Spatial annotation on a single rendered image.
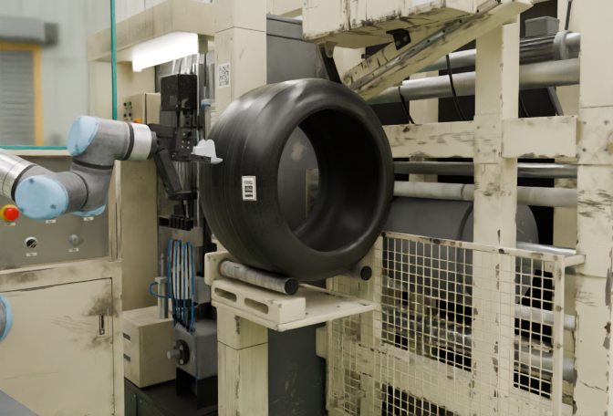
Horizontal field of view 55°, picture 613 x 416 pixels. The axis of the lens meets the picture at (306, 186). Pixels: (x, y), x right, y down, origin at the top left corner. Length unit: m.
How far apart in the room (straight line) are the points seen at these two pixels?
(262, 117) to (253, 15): 0.54
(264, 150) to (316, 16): 0.67
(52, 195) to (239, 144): 0.49
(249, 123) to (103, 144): 0.38
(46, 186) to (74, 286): 0.82
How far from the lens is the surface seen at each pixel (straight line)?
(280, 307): 1.58
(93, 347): 2.12
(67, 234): 2.08
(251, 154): 1.49
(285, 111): 1.53
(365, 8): 1.85
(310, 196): 2.23
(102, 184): 1.41
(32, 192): 1.29
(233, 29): 1.93
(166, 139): 1.47
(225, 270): 1.82
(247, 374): 2.04
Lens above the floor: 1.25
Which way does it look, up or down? 3 degrees down
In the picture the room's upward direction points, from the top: straight up
